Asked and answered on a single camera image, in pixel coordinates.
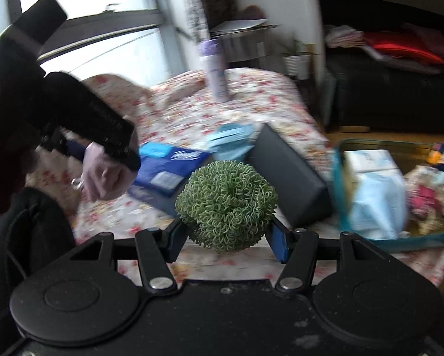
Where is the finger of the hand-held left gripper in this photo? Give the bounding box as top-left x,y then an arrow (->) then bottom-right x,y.
39,127 -> 89,164

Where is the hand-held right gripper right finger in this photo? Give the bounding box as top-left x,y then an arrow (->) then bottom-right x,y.
268,218 -> 388,292

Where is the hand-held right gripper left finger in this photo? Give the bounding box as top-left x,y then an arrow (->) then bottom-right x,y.
70,220 -> 187,292

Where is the pink knitted cloth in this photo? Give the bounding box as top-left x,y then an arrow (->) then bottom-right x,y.
81,141 -> 138,201

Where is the green curly scrubber ball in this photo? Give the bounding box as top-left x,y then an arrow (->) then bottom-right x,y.
175,160 -> 278,255

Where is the teal tin box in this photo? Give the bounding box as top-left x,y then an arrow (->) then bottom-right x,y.
331,138 -> 444,251

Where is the blue face mask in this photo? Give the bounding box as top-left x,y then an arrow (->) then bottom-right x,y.
348,172 -> 410,241

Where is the white tissue packet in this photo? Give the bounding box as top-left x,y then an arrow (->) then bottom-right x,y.
344,149 -> 404,183

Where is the bagged cream crochet lace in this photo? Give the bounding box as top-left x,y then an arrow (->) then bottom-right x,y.
404,165 -> 444,236

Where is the long black box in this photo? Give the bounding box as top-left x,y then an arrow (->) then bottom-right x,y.
246,122 -> 334,228

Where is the blue tissue pack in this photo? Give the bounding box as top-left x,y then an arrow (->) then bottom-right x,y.
127,142 -> 213,217

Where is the purple cartoon water bottle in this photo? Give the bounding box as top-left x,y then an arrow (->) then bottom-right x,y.
198,38 -> 231,104

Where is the floral printed tablecloth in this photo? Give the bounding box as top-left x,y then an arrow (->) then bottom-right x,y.
33,67 -> 444,286

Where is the white plant pot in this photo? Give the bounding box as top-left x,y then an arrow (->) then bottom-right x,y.
281,39 -> 319,81

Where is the black sofa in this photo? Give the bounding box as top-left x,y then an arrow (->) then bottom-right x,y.
320,0 -> 444,136

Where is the side table with papers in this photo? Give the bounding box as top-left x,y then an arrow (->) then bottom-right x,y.
209,18 -> 282,69

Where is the pile of pink clothes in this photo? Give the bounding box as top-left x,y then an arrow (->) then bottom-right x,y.
324,24 -> 367,50

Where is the red cushion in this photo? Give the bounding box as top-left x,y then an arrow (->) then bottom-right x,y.
363,31 -> 444,65

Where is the window frame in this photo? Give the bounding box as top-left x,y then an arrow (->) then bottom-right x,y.
5,0 -> 180,68

